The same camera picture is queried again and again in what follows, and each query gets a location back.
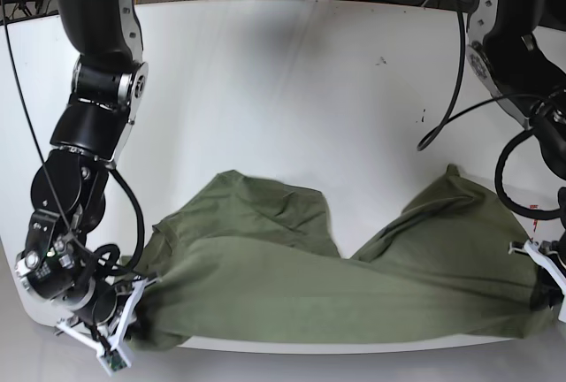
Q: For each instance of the green T-shirt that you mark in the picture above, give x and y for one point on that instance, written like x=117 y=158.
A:
x=252 y=259

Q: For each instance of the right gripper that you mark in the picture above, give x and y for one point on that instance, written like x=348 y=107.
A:
x=99 y=303

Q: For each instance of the red tape rectangle marking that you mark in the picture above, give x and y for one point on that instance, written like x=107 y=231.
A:
x=532 y=227

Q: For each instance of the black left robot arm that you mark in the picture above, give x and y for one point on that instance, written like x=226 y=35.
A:
x=498 y=41

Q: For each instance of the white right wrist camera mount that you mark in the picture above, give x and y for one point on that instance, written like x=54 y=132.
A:
x=111 y=349

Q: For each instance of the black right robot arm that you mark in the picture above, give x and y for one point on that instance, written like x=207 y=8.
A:
x=67 y=192

